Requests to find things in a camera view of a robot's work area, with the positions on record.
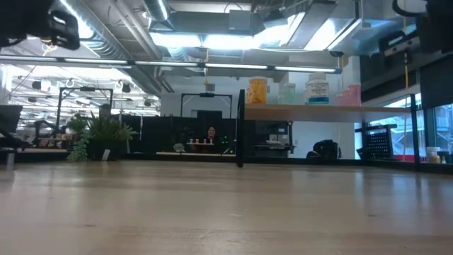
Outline yellow hanging cord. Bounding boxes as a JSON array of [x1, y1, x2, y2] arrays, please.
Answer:
[[402, 17, 409, 92]]

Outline small white rack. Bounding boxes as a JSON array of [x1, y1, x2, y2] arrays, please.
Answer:
[[186, 137, 216, 147]]

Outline silver angled ceiling duct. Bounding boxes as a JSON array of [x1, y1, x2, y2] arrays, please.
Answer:
[[261, 0, 364, 53]]

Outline white bottle blue label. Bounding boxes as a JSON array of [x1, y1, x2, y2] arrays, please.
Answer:
[[306, 72, 330, 106]]

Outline wooden shelf board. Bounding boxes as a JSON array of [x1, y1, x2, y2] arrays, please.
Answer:
[[243, 103, 413, 124]]

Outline orange pill bottle white cap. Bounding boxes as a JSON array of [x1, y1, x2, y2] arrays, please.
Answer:
[[246, 76, 269, 105]]

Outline bright ceiling light panel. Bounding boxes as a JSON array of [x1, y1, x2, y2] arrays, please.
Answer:
[[149, 30, 270, 51]]

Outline black plant pot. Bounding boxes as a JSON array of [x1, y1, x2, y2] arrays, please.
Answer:
[[86, 140, 125, 162]]

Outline green artificial plant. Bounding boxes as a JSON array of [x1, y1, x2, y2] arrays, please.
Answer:
[[66, 112, 139, 163]]

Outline black shelf side frame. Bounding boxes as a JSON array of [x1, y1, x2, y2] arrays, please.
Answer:
[[236, 88, 248, 169], [410, 93, 423, 171]]

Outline black background cart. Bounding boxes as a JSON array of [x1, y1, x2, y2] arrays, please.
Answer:
[[253, 120, 295, 157]]

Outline wooden background table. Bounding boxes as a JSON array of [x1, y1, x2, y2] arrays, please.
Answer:
[[155, 152, 237, 158]]

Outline grey ceiling box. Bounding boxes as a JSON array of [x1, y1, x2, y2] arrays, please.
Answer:
[[228, 9, 253, 32]]

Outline pink pill vial white cap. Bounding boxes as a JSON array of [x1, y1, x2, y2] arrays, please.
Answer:
[[336, 84, 362, 107]]

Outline black right camera cable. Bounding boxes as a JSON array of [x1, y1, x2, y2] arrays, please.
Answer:
[[391, 0, 428, 18]]

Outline black perforated metal panel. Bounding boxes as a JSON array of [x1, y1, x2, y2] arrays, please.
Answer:
[[360, 123, 398, 160]]

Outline grey ceiling conduit pipe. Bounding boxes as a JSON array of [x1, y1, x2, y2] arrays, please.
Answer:
[[0, 55, 343, 74]]

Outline small white container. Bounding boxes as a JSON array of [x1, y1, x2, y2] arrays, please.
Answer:
[[425, 147, 442, 164]]

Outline black aluminium table frame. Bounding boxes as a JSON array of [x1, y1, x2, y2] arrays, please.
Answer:
[[243, 157, 453, 175]]

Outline green pill vial white cap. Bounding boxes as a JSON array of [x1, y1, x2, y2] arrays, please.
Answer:
[[281, 82, 297, 106]]

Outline black background rig frame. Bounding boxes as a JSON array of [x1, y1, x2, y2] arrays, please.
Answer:
[[56, 86, 115, 137], [180, 92, 234, 120]]

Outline silver ceiling ventilation duct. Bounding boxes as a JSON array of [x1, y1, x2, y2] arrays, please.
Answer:
[[52, 0, 178, 97]]

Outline black bag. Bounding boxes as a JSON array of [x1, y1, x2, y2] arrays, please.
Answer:
[[306, 139, 343, 159]]

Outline black room divider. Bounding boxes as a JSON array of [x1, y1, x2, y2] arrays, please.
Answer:
[[120, 115, 248, 162]]

